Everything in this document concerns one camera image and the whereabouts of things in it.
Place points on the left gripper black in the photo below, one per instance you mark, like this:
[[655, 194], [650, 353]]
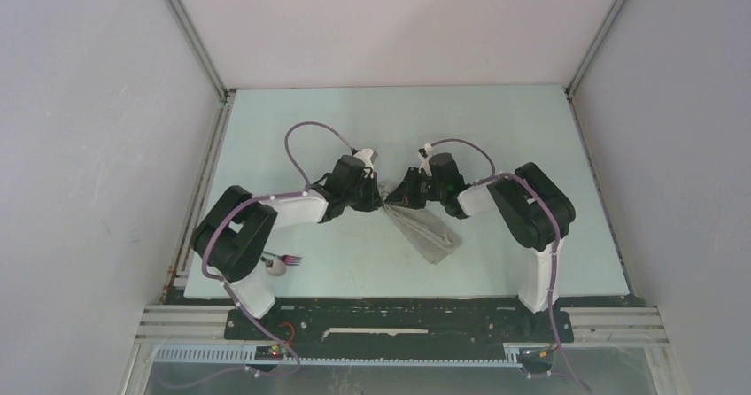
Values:
[[374, 201]]

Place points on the white cable duct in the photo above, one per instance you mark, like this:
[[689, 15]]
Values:
[[252, 355]]

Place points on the left aluminium frame post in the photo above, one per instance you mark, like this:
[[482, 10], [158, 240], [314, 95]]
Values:
[[197, 46]]

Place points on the pink handled spoon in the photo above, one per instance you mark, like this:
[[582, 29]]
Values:
[[274, 267]]

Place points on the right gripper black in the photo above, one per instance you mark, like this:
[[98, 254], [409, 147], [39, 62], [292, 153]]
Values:
[[406, 193]]

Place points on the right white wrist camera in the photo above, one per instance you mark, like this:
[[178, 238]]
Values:
[[425, 153]]

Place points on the aluminium frame post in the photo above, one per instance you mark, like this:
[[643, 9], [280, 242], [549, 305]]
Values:
[[601, 35], [197, 46]]

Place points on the grey cloth napkin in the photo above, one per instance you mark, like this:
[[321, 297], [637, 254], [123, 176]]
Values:
[[431, 237]]

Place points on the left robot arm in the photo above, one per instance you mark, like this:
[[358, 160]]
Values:
[[230, 240]]

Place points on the right aluminium frame post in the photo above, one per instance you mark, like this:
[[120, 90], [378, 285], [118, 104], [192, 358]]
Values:
[[601, 35]]

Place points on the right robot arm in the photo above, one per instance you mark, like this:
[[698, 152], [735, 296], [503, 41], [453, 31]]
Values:
[[536, 212]]

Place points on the purple metallic fork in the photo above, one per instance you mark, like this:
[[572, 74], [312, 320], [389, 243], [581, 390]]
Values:
[[288, 260]]

